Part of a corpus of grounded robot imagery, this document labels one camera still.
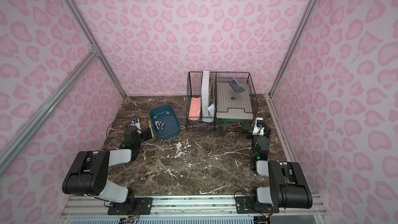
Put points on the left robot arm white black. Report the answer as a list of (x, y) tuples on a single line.
[(88, 174)]

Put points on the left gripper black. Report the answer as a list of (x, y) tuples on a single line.
[(146, 134)]

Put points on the white document binder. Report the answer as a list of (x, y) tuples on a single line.
[(206, 116)]

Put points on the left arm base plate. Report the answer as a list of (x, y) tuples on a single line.
[(140, 205)]

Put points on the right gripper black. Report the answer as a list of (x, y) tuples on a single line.
[(264, 131)]

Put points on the teal plastic storage box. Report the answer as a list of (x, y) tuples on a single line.
[(165, 122)]

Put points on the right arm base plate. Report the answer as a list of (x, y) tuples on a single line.
[(244, 205)]

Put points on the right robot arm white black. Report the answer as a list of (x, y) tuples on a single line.
[(287, 187)]

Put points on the grey stapler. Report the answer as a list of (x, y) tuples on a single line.
[(237, 86)]

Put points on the pink folder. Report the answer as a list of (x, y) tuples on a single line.
[(195, 109)]

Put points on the black wire mesh organizer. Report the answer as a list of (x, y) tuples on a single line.
[(194, 80)]

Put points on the yellow white marker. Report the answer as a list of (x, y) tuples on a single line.
[(151, 129)]

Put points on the aluminium mounting rail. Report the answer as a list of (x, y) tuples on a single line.
[(183, 206)]

